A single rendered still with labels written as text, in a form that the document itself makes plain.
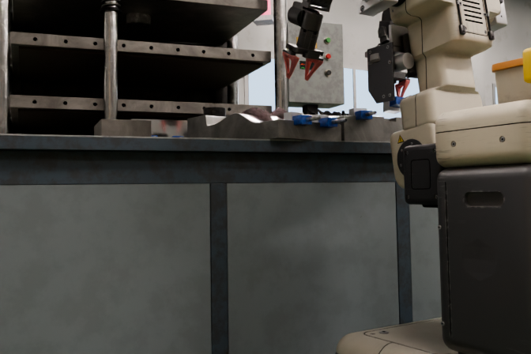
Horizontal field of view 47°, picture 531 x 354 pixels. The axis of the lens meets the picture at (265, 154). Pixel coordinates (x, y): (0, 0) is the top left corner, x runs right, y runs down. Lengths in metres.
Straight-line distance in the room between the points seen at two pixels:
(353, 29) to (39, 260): 5.92
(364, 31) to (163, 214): 5.82
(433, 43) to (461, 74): 0.11
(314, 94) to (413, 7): 1.36
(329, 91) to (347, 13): 4.29
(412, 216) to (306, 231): 0.39
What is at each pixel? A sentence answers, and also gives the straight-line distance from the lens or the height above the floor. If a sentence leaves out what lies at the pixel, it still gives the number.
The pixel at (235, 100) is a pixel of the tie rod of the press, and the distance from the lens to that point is 3.38.
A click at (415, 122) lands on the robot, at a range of 1.65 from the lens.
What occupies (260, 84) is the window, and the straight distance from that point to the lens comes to 6.32.
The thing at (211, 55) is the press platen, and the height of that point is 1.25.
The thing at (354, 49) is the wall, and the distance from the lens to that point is 7.20.
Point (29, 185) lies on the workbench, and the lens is 1.72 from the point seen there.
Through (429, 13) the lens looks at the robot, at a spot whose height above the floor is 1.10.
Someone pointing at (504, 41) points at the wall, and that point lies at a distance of 9.29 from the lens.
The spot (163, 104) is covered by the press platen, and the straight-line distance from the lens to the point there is 2.63.
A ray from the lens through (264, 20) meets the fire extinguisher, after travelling 6.05.
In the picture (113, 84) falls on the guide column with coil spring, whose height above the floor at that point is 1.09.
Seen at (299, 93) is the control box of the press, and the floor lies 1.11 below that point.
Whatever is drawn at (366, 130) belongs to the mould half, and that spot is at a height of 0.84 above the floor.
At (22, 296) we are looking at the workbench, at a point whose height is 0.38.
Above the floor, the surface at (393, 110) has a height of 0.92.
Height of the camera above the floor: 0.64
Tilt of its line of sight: 4 degrees up
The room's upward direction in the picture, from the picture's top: 1 degrees counter-clockwise
